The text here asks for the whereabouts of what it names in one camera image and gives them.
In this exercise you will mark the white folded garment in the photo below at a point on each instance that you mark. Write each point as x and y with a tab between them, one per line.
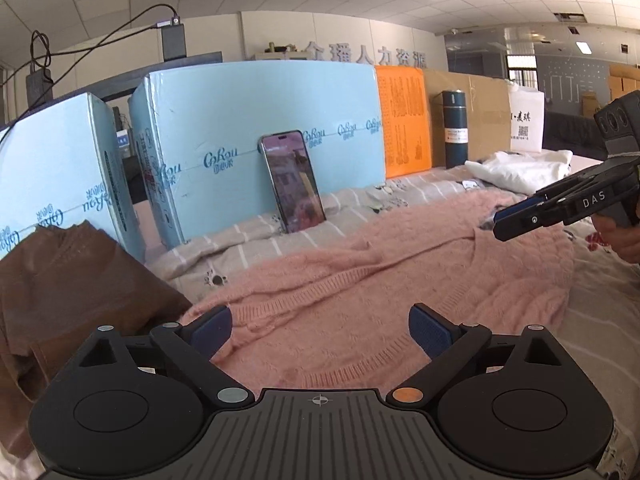
522	173

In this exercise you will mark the light blue carton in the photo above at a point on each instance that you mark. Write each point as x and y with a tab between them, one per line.
61	167
198	131

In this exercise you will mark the pink knitted sweater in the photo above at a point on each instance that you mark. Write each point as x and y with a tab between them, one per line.
337	317

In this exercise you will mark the brown cardboard box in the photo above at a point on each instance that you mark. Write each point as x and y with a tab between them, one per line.
487	110

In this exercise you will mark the brown leather garment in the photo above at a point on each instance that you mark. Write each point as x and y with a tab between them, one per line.
57	286

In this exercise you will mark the black sofa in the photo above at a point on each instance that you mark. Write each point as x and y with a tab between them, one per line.
574	133

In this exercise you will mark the white paper bag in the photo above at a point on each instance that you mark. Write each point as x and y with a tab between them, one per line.
527	118

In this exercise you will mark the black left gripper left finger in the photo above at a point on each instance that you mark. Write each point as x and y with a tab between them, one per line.
123	406

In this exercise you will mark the orange paper sheet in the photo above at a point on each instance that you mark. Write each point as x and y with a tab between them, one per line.
406	120

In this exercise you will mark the left light blue carton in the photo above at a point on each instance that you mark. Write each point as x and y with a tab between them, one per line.
61	167

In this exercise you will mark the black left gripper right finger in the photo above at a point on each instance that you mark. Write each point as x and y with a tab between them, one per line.
507	404

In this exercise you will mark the person right hand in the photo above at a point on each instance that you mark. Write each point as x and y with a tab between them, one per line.
625	242

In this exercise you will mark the right light blue carton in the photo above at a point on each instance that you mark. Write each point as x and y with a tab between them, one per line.
198	131

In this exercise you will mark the black power adapter right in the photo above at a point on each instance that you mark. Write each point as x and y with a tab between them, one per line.
173	39

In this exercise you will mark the dark blue thermos bottle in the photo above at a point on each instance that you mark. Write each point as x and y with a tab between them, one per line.
455	128

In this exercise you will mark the black smartphone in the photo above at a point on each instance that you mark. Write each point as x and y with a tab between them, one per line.
292	180

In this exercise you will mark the black power adapter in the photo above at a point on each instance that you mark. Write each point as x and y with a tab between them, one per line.
173	39
39	88

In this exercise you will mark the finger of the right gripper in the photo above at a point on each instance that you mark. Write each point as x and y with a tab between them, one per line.
542	211
552	193

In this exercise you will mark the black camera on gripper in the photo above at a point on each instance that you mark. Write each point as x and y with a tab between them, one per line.
619	125

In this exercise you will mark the black power adapter left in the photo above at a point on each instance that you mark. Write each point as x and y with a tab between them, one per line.
39	88

